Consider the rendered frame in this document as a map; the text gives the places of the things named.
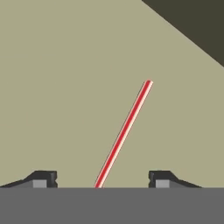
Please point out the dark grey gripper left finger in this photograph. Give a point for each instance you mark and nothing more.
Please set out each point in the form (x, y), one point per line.
(43, 176)

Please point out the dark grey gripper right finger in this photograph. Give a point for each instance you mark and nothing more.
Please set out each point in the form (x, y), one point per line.
(162, 176)

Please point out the red and white striped straw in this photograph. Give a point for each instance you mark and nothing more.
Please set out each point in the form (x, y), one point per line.
(124, 132)

